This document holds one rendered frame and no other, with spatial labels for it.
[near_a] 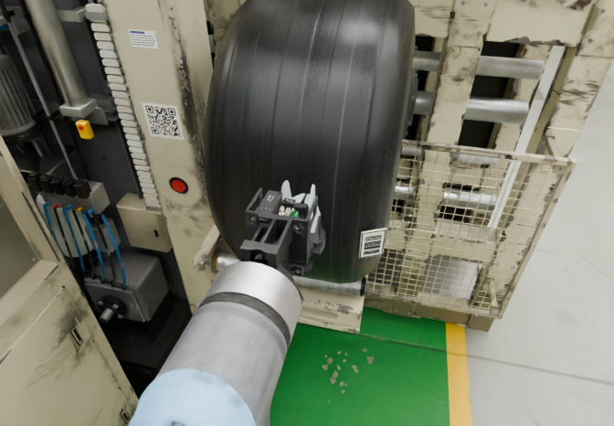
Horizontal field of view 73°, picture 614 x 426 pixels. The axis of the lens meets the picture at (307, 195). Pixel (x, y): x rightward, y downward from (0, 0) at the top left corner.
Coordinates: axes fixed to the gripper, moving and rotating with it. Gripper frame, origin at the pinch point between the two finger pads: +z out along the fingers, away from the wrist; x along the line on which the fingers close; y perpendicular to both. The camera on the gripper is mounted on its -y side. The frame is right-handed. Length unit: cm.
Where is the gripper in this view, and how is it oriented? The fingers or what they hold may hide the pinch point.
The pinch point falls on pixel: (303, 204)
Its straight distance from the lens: 59.5
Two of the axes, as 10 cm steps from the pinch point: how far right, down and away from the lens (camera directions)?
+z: 2.2, -5.1, 8.3
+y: 0.2, -8.5, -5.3
